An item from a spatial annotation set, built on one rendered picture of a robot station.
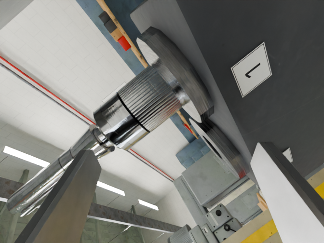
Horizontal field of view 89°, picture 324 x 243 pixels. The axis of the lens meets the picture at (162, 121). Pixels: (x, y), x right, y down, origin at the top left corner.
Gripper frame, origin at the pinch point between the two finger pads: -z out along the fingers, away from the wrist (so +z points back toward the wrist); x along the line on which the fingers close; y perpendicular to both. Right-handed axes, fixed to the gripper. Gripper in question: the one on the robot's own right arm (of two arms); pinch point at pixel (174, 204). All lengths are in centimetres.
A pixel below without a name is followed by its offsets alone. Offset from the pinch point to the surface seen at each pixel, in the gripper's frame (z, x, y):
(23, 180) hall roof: -249, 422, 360
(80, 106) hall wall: -367, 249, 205
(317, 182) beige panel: -60, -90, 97
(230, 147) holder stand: -7.2, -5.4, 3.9
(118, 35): -370, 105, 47
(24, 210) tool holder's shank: -2.8, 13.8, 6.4
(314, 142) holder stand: -7.3, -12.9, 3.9
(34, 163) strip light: -236, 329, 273
